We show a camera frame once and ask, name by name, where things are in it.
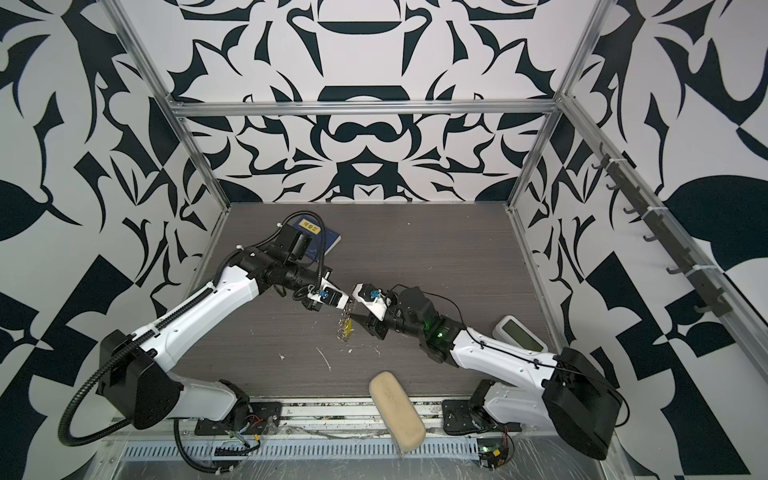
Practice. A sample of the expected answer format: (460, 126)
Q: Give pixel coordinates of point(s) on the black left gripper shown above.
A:
(326, 275)

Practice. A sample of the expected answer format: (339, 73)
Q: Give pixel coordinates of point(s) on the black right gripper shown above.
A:
(371, 325)

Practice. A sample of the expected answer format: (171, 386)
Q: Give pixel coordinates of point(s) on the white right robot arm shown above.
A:
(563, 391)

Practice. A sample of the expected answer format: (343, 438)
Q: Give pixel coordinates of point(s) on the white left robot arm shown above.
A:
(139, 380)

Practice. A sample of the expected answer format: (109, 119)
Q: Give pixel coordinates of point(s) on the blue book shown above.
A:
(307, 225)

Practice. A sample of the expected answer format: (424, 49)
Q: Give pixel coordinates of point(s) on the beige glasses case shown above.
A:
(397, 412)

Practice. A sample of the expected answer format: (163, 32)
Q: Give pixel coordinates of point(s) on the white digital clock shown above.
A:
(511, 331)

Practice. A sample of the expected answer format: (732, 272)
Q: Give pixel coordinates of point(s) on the small circuit board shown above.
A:
(494, 452)

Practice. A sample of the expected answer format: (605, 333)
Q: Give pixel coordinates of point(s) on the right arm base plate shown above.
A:
(462, 417)

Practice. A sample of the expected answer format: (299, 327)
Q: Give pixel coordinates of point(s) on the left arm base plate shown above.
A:
(255, 419)

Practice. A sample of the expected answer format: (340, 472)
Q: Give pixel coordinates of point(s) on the white slotted cable duct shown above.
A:
(465, 449)

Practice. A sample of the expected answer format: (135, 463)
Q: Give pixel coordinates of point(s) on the grey wall hook rack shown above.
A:
(667, 231)

